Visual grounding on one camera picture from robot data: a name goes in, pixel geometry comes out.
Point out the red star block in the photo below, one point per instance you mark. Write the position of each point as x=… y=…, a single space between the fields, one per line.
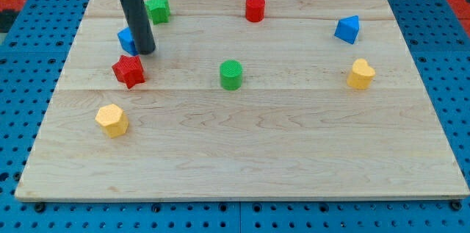
x=129 y=70

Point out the green star block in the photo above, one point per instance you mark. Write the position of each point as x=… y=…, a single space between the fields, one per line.
x=158 y=11

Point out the green cylinder block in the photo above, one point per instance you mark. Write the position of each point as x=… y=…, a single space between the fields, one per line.
x=231 y=75

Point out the light wooden board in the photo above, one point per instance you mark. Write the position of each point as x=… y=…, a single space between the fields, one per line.
x=294 y=130

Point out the red cylinder block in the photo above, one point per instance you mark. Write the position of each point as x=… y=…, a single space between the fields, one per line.
x=254 y=10

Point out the yellow hexagon block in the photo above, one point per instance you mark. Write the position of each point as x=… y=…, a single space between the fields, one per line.
x=112 y=120

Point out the blue cube block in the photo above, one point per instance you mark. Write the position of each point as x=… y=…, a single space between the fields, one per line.
x=127 y=41

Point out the yellow heart block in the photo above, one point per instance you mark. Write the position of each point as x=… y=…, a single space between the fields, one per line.
x=361 y=75

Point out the blue triangular prism block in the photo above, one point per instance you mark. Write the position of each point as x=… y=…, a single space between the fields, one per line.
x=347 y=29

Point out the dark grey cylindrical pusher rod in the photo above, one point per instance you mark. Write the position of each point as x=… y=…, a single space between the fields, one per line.
x=139 y=25

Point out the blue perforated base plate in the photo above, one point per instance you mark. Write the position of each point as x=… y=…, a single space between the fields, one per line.
x=32 y=57

